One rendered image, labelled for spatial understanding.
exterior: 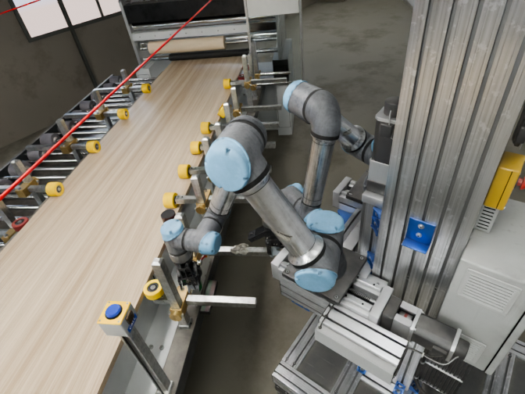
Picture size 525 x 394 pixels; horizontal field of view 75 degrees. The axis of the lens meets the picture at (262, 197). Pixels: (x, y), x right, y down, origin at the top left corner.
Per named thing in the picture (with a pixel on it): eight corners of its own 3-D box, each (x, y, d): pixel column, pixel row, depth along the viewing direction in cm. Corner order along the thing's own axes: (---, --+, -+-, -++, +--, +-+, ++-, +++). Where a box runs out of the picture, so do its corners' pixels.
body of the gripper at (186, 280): (180, 291, 125) (171, 270, 117) (180, 272, 131) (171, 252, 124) (201, 285, 126) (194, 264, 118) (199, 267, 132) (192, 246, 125)
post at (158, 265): (194, 327, 153) (162, 256, 122) (191, 334, 150) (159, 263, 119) (186, 327, 153) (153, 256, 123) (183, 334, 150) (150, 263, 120)
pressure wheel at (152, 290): (164, 291, 151) (156, 274, 144) (173, 302, 146) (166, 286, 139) (148, 302, 147) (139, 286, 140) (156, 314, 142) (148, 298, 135)
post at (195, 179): (218, 243, 191) (198, 173, 160) (216, 248, 188) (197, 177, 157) (212, 243, 191) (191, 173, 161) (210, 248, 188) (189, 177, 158)
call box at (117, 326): (139, 316, 102) (130, 301, 97) (130, 338, 97) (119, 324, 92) (117, 315, 104) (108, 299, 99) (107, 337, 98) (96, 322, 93)
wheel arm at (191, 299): (257, 302, 141) (255, 296, 138) (255, 309, 139) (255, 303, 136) (157, 298, 148) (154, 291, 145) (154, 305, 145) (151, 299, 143)
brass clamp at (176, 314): (193, 292, 148) (190, 285, 145) (183, 321, 138) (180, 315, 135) (180, 292, 149) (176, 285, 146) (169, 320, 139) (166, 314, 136)
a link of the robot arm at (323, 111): (358, 98, 107) (327, 223, 133) (334, 88, 115) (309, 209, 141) (331, 102, 101) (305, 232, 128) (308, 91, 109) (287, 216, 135)
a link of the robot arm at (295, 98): (372, 168, 150) (298, 116, 112) (348, 154, 161) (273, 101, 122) (388, 145, 148) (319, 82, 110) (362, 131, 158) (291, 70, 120)
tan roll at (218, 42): (276, 43, 348) (276, 30, 340) (276, 47, 339) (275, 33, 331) (144, 52, 370) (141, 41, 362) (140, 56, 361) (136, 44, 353)
